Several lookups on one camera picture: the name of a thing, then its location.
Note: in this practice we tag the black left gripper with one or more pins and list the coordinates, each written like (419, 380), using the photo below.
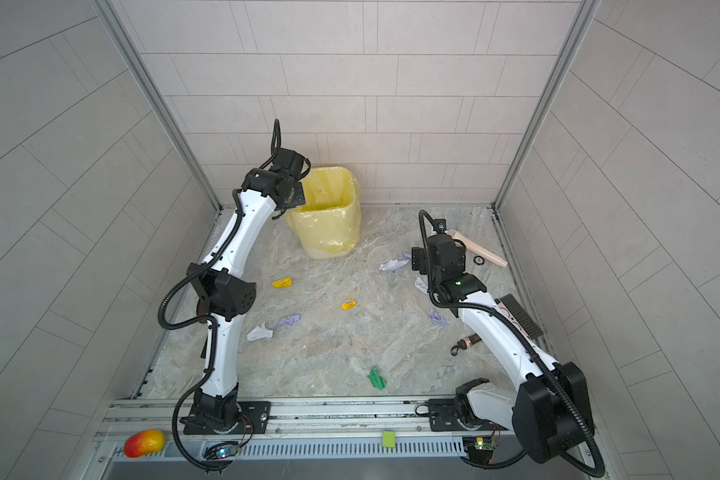
(299, 197)

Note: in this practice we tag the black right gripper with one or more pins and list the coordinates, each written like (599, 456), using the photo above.
(425, 254)

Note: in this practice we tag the yellow-lined trash bin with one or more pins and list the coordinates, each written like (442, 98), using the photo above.
(328, 224)

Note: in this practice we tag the brown hand brush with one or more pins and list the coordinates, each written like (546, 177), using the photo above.
(509, 307)

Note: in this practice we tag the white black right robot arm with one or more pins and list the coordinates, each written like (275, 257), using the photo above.
(550, 412)

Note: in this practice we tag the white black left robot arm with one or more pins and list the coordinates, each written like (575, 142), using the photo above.
(224, 298)

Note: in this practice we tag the beige wooden rolling pin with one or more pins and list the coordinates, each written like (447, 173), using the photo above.
(479, 250)

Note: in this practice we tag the white paper scrap right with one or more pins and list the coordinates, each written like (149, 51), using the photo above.
(421, 285)

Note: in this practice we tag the white paper scrap far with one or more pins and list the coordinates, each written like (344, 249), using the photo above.
(393, 265)

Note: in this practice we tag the purple paper scrap right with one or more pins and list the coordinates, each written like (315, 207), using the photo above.
(437, 319)

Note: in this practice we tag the yellow paper scrap left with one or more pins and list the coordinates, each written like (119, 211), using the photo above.
(282, 283)

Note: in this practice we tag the yellow paper scrap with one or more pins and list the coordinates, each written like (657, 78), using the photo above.
(348, 305)
(282, 283)

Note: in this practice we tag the yellow paper scrap centre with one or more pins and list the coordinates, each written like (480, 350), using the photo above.
(348, 305)

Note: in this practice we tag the green paper scrap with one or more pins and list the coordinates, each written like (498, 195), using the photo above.
(376, 380)

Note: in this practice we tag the white purple paper scrap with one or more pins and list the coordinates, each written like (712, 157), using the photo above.
(263, 331)

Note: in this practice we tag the right circuit board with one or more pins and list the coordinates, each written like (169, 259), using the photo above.
(479, 450)

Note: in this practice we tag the circuit board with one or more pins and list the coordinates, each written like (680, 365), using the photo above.
(479, 450)
(222, 451)

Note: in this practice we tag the left circuit board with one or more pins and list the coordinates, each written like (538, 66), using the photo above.
(222, 451)

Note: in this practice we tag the red yellow mango toy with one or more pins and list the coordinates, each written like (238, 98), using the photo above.
(144, 443)

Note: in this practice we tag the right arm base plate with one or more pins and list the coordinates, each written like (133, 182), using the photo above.
(450, 415)

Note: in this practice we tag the aluminium front rail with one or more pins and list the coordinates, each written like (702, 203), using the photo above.
(348, 428)

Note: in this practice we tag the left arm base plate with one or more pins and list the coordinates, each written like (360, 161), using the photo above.
(252, 416)

